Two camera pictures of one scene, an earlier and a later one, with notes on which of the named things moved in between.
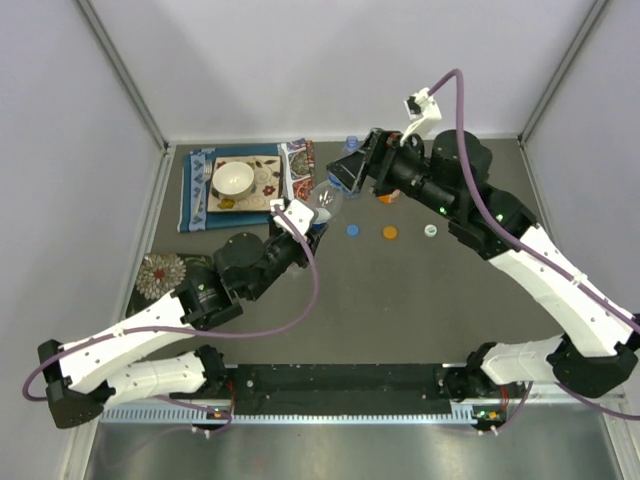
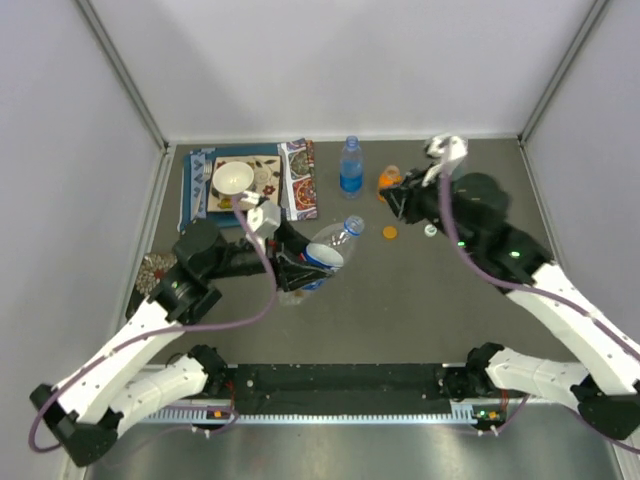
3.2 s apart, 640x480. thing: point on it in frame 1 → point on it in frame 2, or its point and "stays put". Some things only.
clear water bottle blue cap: [327, 201] → [330, 247]
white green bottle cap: [430, 230] stays put
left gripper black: [314, 238] → [290, 275]
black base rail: [338, 388] stays put
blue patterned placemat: [297, 159] stays put
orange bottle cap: [390, 232] stays put
